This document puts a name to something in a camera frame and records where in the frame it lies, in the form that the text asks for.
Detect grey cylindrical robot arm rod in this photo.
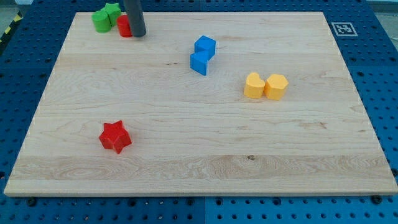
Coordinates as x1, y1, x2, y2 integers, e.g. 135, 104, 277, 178
124, 0, 146, 37

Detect light wooden board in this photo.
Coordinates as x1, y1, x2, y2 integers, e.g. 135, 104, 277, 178
4, 12, 397, 197

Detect blue triangular block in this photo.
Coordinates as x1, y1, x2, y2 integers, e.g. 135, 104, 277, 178
190, 50, 209, 76

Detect yellow heart block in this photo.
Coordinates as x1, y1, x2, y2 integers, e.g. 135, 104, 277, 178
243, 72, 266, 99

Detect blue cube block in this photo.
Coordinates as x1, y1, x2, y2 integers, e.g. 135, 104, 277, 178
194, 35, 216, 60

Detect yellow hexagon block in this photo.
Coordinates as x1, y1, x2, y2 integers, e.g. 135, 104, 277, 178
264, 74, 289, 100

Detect red star block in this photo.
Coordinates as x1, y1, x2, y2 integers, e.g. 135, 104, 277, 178
99, 120, 132, 154

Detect red cylinder block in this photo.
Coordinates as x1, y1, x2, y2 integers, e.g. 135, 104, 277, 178
116, 15, 132, 37

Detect green cylinder block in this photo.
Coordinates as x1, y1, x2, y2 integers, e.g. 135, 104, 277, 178
91, 11, 111, 33

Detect green star block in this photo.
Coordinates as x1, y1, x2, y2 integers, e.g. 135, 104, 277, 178
102, 3, 121, 27

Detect white fiducial marker tag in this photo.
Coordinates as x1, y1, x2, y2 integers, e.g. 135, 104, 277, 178
331, 22, 358, 37

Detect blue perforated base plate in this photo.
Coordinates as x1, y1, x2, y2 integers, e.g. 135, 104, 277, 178
1, 0, 397, 223

